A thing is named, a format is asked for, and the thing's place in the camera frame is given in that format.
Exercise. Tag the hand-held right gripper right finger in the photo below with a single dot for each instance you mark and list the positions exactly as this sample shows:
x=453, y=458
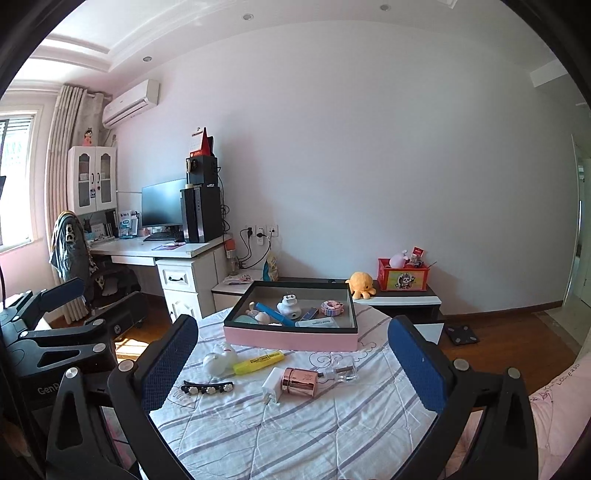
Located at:
x=418, y=364

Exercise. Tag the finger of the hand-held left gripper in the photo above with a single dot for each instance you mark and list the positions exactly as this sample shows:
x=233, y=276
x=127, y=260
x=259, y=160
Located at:
x=64, y=295
x=92, y=334

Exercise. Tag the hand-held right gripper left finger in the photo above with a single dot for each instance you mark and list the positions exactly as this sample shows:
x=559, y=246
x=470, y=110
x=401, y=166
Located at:
x=168, y=364

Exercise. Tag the black beaded hair clip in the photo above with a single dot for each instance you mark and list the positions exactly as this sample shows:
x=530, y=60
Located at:
x=207, y=389

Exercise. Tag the yellow highlighter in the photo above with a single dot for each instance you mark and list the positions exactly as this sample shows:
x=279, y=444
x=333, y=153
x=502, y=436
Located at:
x=257, y=363

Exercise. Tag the pink block donut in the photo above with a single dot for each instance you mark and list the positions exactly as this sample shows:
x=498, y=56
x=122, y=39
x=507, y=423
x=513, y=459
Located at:
x=332, y=308

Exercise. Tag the blue and white case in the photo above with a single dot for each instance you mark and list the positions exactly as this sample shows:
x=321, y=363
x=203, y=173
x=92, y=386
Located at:
x=317, y=322

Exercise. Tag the blue tube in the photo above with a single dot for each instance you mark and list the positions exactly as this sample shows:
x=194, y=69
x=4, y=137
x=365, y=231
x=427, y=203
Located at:
x=276, y=314

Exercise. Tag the pink storage box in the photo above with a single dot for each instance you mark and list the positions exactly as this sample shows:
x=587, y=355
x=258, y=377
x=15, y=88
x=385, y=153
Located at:
x=286, y=339

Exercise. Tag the white toy camera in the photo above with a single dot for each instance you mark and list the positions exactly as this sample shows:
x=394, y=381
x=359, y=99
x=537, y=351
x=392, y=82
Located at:
x=288, y=308

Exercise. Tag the grey printed jacket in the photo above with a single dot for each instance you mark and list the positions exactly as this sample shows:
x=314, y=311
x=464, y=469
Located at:
x=69, y=254

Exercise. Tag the white bunny toy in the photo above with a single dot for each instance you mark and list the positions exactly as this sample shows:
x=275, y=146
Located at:
x=218, y=363

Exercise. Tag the black office chair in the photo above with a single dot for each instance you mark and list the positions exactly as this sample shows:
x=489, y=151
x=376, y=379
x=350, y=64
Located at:
x=115, y=281

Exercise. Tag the black bathroom scale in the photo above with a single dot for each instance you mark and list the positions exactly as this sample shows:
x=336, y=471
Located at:
x=461, y=334

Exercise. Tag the black and white low cabinet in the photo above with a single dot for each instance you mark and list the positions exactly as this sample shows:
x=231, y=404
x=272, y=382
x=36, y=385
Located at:
x=406, y=300

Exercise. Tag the clear glass perfume bottle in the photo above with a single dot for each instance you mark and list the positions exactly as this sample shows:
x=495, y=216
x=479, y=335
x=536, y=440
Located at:
x=339, y=368

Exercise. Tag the upright books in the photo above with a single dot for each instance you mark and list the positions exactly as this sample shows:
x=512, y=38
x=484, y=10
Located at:
x=109, y=230

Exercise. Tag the red storage crate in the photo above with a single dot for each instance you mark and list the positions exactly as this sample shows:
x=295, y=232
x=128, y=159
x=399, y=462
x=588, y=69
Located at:
x=404, y=279

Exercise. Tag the white desk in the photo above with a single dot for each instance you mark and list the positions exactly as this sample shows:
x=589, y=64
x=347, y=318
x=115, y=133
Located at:
x=184, y=277

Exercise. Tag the orange octopus plush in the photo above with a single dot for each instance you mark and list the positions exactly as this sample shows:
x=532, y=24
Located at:
x=361, y=285

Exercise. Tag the white charger plug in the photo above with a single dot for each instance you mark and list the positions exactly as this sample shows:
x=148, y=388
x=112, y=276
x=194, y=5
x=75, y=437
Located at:
x=273, y=385

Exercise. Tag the pink plush toy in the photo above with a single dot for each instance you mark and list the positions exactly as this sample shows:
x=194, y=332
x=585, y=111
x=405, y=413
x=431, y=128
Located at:
x=398, y=259

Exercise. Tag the patterned pouch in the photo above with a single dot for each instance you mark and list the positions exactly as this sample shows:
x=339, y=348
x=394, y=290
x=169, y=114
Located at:
x=238, y=278

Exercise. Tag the red card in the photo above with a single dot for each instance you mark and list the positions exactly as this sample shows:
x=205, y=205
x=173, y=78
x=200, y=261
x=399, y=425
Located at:
x=417, y=253

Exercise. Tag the pink mouse pad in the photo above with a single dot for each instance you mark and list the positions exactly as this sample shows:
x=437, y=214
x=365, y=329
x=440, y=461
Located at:
x=168, y=246

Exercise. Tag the black keyboard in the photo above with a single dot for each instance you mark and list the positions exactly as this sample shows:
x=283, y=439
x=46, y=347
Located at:
x=164, y=236

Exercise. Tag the rose gold metallic bottle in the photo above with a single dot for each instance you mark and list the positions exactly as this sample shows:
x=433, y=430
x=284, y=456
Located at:
x=300, y=382

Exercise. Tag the window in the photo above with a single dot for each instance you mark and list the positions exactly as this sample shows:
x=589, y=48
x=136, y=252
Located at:
x=18, y=184

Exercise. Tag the bottle with orange cap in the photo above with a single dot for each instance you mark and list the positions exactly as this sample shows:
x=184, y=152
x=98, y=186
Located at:
x=231, y=256

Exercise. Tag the white striped tablecloth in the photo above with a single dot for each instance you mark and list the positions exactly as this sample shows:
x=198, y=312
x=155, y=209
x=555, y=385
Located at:
x=277, y=438

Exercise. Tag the black computer monitor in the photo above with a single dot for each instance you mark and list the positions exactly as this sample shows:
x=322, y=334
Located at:
x=164, y=203

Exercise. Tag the blue snack bag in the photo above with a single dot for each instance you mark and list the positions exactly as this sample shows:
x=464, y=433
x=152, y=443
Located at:
x=271, y=268

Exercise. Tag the white glass-door cabinet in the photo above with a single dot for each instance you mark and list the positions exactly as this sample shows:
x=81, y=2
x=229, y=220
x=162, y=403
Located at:
x=92, y=154

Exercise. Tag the pink quilt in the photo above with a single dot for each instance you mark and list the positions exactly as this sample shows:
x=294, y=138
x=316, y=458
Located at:
x=554, y=415

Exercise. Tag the black computer tower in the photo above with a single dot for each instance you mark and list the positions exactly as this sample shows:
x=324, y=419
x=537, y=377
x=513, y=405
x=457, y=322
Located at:
x=207, y=214

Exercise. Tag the beige curtain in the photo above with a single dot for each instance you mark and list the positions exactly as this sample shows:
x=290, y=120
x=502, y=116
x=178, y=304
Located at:
x=64, y=138

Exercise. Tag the pink doll figure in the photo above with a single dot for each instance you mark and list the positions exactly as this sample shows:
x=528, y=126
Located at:
x=88, y=137

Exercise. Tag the black speaker box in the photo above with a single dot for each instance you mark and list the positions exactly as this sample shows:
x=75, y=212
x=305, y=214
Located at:
x=203, y=170

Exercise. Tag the white air conditioner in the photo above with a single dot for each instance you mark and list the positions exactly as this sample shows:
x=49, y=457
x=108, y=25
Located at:
x=131, y=104

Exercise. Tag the white door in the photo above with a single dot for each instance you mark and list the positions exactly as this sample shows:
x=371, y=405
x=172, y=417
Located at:
x=575, y=230

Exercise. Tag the red desk calendar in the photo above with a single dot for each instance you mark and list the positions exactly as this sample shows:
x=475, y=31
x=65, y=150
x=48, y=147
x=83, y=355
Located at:
x=205, y=143

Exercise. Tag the white wall socket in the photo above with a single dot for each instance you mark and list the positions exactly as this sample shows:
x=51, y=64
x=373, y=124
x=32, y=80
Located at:
x=261, y=230
x=250, y=230
x=273, y=230

